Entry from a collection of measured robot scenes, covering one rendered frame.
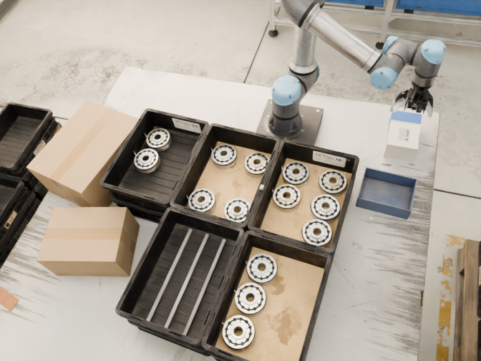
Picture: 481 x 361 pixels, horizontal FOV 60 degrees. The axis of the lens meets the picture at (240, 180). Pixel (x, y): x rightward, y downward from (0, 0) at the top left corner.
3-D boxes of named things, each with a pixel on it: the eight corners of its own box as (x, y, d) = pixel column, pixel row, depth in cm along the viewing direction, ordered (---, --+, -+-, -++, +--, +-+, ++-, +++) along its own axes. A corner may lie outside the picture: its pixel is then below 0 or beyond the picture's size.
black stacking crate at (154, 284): (175, 220, 160) (168, 206, 150) (248, 243, 152) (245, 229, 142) (126, 321, 141) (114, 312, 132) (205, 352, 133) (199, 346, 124)
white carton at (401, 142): (389, 121, 187) (392, 107, 180) (416, 125, 185) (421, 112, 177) (382, 157, 178) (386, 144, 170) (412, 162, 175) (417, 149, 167)
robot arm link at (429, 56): (425, 34, 138) (452, 41, 135) (416, 59, 147) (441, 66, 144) (416, 49, 135) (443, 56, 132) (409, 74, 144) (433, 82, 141)
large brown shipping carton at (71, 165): (104, 127, 204) (86, 99, 187) (153, 147, 194) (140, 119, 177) (49, 191, 187) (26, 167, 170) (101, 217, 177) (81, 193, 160)
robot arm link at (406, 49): (379, 47, 139) (411, 58, 135) (392, 29, 144) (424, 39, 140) (374, 66, 145) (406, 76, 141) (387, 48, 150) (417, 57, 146)
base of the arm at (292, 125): (272, 109, 193) (272, 93, 184) (305, 114, 189) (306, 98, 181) (264, 133, 184) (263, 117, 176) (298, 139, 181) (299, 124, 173)
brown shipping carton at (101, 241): (139, 225, 173) (127, 206, 160) (129, 276, 162) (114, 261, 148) (71, 225, 177) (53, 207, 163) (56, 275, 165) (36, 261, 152)
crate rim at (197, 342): (169, 208, 152) (167, 205, 150) (246, 231, 144) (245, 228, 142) (115, 314, 133) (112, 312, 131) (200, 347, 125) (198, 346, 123)
